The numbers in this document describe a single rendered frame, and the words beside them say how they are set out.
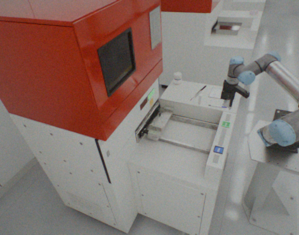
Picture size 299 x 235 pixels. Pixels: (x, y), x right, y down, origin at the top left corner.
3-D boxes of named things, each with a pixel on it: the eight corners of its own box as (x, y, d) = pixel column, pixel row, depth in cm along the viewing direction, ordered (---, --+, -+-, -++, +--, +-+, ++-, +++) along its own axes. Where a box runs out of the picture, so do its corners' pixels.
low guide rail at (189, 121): (159, 117, 190) (159, 114, 188) (160, 115, 192) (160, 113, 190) (218, 130, 172) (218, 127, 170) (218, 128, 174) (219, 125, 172)
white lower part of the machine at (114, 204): (67, 209, 220) (33, 155, 167) (111, 151, 275) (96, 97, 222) (128, 238, 194) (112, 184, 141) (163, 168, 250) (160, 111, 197)
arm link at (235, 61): (234, 62, 120) (227, 56, 127) (231, 79, 127) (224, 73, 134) (248, 59, 121) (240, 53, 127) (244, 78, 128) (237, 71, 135)
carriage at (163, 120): (148, 138, 167) (147, 135, 165) (165, 111, 191) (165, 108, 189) (157, 141, 164) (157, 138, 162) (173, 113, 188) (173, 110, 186)
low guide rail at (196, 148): (146, 137, 172) (145, 134, 170) (147, 135, 174) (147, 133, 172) (210, 154, 154) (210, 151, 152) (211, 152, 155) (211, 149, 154)
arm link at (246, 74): (260, 66, 112) (250, 57, 120) (239, 78, 115) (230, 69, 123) (264, 77, 117) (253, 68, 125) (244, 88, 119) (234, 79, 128)
